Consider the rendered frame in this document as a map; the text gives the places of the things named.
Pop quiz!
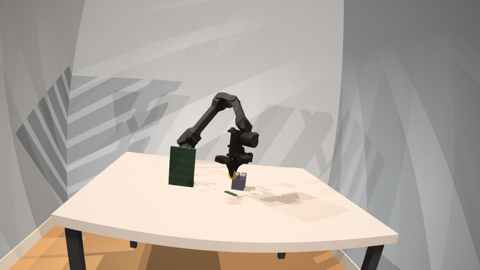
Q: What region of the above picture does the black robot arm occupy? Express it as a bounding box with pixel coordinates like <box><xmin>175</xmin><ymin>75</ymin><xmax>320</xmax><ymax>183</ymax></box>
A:
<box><xmin>177</xmin><ymin>92</ymin><xmax>259</xmax><ymax>164</ymax></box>

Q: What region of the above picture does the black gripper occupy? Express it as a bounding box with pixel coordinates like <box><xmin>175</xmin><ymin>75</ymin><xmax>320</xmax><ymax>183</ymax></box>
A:
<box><xmin>215</xmin><ymin>143</ymin><xmax>244</xmax><ymax>177</ymax></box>

